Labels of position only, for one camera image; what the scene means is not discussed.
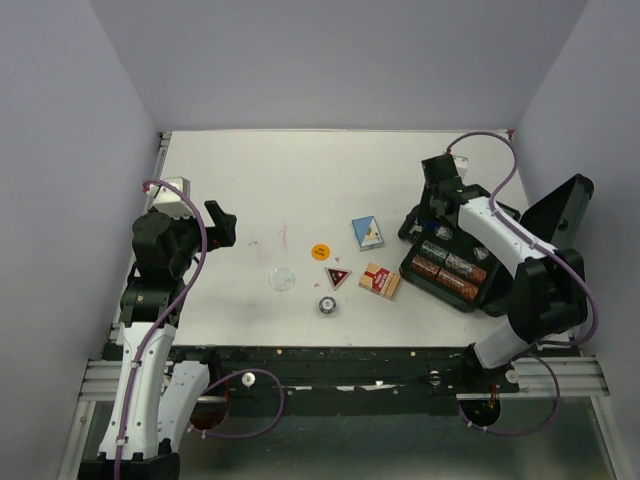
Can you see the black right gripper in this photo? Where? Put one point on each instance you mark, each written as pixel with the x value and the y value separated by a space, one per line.
pixel 424 210

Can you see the tan blue chip roll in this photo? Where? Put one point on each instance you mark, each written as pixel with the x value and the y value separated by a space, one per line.
pixel 466 269

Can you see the green blue chip roll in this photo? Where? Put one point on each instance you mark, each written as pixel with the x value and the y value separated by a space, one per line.
pixel 433 251

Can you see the orange black chip roll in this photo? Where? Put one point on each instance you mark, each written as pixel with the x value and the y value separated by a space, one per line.
pixel 424 267

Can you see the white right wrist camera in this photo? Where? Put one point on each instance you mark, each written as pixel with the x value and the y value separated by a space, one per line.
pixel 462 165

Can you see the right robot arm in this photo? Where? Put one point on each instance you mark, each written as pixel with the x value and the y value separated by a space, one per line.
pixel 548 294

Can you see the brown orange chip roll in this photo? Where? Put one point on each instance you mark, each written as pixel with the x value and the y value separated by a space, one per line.
pixel 461 287

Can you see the wrapped case keys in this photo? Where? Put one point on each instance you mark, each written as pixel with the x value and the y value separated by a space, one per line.
pixel 444 233

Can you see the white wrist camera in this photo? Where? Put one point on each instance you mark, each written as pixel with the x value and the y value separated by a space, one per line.
pixel 462 165
pixel 167 202

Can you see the red Texas Hold'em card deck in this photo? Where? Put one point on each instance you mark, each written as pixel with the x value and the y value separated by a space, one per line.
pixel 380 281

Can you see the yellow big blind button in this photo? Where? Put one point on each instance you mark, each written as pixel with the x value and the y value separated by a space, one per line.
pixel 320 252

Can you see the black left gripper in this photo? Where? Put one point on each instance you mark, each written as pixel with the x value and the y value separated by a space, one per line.
pixel 223 234

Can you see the triangular all in button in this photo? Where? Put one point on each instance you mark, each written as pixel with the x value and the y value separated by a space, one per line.
pixel 337 276

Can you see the blue playing card deck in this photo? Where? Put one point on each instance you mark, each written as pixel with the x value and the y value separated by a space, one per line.
pixel 367 233

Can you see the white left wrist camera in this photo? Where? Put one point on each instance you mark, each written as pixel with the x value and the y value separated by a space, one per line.
pixel 167 202

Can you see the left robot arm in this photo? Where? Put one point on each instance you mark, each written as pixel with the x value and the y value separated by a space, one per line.
pixel 154 401

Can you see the aluminium frame rail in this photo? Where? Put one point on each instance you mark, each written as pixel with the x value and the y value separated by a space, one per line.
pixel 579 377

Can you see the blue ten poker chip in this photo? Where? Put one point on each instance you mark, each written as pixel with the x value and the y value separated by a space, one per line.
pixel 327 305

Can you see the clear round dealer button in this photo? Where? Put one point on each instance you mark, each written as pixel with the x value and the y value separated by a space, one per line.
pixel 282 279

